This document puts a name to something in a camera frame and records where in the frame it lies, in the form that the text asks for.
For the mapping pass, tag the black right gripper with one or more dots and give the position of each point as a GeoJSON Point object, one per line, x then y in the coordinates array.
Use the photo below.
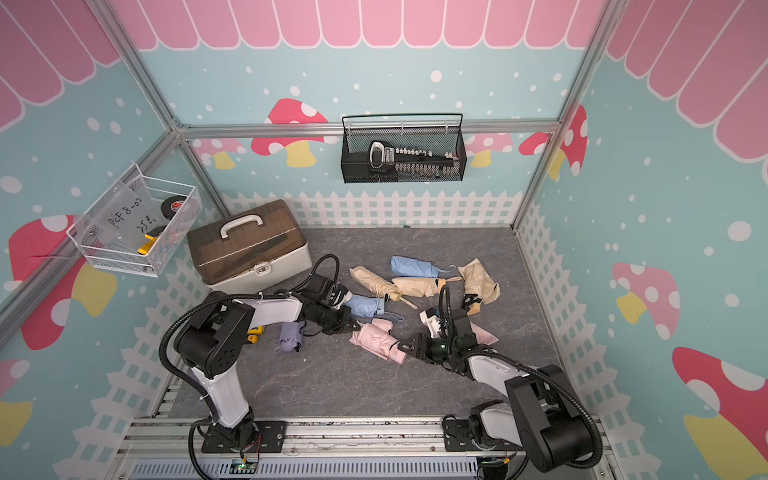
{"type": "Point", "coordinates": [419, 346]}

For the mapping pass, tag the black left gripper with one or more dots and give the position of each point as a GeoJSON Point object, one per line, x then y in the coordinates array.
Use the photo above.
{"type": "Point", "coordinates": [341, 325]}

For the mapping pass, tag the light blue sleeved umbrella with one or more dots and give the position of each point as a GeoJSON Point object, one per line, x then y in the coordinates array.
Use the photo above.
{"type": "Point", "coordinates": [367, 309]}

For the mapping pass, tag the pink sleeved umbrella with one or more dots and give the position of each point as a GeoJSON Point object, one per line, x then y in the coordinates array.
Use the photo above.
{"type": "Point", "coordinates": [375, 337]}

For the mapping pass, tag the beige umbrella sleeve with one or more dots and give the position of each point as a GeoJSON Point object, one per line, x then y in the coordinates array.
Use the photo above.
{"type": "Point", "coordinates": [477, 280]}

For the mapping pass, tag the pink umbrella sleeve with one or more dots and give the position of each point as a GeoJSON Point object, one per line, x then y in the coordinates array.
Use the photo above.
{"type": "Point", "coordinates": [483, 336]}

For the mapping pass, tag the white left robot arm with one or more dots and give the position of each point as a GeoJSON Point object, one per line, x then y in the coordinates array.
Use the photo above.
{"type": "Point", "coordinates": [203, 345]}

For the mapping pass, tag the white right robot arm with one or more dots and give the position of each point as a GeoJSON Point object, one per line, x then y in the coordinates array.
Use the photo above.
{"type": "Point", "coordinates": [539, 416]}

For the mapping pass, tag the purple sleeved umbrella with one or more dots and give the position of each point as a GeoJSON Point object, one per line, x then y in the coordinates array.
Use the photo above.
{"type": "Point", "coordinates": [291, 337]}

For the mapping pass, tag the beige sleeved umbrella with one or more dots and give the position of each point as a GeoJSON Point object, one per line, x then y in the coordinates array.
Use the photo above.
{"type": "Point", "coordinates": [422, 287]}

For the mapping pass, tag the yellow tape measure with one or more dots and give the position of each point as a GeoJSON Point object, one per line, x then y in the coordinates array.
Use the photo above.
{"type": "Point", "coordinates": [254, 334]}

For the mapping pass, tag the small blue sleeved umbrella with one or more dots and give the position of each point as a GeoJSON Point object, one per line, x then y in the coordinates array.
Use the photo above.
{"type": "Point", "coordinates": [414, 268]}

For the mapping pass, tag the brown and cream toolbox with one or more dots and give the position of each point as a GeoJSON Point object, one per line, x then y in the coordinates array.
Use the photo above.
{"type": "Point", "coordinates": [251, 251]}

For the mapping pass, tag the socket set in basket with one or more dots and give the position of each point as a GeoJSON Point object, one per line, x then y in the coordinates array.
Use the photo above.
{"type": "Point", "coordinates": [402, 163]}

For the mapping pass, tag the black tape roll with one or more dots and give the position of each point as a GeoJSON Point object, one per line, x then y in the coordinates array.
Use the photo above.
{"type": "Point", "coordinates": [171, 205]}

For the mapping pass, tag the yellow tool in bin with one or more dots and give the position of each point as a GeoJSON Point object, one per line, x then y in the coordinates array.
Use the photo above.
{"type": "Point", "coordinates": [151, 238]}

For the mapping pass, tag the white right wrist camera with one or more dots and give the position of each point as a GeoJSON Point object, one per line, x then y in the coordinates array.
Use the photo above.
{"type": "Point", "coordinates": [431, 319]}

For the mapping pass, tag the black wire mesh basket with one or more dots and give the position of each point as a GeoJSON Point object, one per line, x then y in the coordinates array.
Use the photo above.
{"type": "Point", "coordinates": [438, 132]}

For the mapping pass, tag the clear plastic wall bin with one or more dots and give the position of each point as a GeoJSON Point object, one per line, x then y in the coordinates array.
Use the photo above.
{"type": "Point", "coordinates": [110, 232]}

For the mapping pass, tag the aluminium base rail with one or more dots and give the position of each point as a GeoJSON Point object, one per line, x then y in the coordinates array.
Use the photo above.
{"type": "Point", "coordinates": [315, 448]}

